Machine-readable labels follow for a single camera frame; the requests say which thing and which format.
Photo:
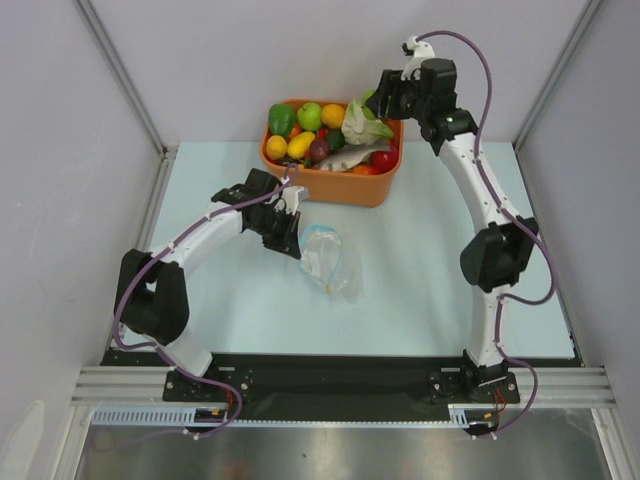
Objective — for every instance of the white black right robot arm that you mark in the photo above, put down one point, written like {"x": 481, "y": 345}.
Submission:
{"x": 501, "y": 246}

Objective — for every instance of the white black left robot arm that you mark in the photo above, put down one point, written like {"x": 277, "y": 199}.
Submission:
{"x": 152, "y": 297}

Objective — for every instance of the orange plastic basket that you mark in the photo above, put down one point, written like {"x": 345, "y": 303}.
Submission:
{"x": 344, "y": 188}

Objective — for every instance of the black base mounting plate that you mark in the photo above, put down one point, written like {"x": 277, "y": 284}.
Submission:
{"x": 115, "y": 358}

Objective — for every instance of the light green fake fruit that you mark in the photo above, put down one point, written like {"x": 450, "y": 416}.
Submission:
{"x": 366, "y": 96}

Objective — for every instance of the red fake apple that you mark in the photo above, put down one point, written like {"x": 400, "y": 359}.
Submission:
{"x": 383, "y": 161}

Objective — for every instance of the left aluminium corner post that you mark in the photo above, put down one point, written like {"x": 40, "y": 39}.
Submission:
{"x": 114, "y": 62}

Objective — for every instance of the orange fake orange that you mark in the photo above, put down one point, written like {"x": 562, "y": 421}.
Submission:
{"x": 332, "y": 115}

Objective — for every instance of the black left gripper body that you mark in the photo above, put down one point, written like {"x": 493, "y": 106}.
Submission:
{"x": 272, "y": 227}

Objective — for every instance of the right aluminium corner post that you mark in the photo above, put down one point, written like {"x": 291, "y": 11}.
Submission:
{"x": 569, "y": 49}

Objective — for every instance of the dark green fake avocado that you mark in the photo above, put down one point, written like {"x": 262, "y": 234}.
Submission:
{"x": 335, "y": 139}

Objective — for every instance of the aluminium front frame rail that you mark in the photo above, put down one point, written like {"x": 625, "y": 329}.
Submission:
{"x": 545, "y": 388}

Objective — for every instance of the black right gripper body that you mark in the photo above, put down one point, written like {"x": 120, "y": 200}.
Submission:
{"x": 386, "y": 95}

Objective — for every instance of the green fake apple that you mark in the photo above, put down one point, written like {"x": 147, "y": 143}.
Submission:
{"x": 309, "y": 116}

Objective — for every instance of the green fake bell pepper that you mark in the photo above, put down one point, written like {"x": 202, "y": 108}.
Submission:
{"x": 281, "y": 119}

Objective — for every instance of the yellow fake lemon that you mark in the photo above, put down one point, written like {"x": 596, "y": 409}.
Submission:
{"x": 276, "y": 147}

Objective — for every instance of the white green fake cabbage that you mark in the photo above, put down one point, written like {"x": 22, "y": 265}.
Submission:
{"x": 359, "y": 130}

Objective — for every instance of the grey slotted cable duct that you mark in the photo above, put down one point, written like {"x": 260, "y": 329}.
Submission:
{"x": 428, "y": 416}

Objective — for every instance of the aluminium corner post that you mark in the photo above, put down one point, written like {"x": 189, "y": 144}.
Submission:
{"x": 114, "y": 62}
{"x": 569, "y": 49}

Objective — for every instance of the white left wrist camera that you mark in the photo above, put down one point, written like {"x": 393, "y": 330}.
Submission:
{"x": 290, "y": 199}

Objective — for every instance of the dark purple fake fruit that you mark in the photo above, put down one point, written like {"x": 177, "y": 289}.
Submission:
{"x": 319, "y": 150}

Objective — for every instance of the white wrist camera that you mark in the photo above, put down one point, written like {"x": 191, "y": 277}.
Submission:
{"x": 290, "y": 199}
{"x": 416, "y": 51}

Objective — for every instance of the yellow fake mango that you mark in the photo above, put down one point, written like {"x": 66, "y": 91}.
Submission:
{"x": 300, "y": 144}

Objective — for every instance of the grey fake fish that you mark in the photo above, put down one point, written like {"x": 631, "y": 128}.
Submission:
{"x": 350, "y": 156}

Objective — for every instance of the clear zip top bag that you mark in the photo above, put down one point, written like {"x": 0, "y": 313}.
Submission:
{"x": 332, "y": 261}

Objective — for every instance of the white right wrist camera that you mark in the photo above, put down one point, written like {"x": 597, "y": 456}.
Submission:
{"x": 416, "y": 51}

